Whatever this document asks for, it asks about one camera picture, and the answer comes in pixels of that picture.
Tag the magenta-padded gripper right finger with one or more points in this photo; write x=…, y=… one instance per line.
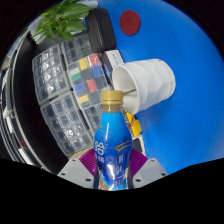
x=150, y=171

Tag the yellow multimeter with red leads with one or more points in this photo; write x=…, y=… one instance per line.
x=134, y=126

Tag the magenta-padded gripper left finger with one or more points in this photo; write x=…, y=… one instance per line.
x=75, y=171

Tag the dark shelf unit with equipment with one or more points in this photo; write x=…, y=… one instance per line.
x=23, y=100

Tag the flat round red coaster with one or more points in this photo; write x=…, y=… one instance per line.
x=130, y=22

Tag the black box with white label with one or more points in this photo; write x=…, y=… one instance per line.
x=111, y=61

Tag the blue drink bottle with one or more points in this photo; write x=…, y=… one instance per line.
x=111, y=143

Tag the drawer cabinet with coloured drawers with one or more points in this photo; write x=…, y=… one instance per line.
x=88, y=80

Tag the metal spoon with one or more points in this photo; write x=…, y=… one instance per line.
x=130, y=90

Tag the green plant in white pot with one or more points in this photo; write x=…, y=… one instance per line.
x=60, y=21

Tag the black flat case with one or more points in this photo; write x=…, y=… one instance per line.
x=101, y=30

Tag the white ribbed cup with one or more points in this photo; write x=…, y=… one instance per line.
x=153, y=83

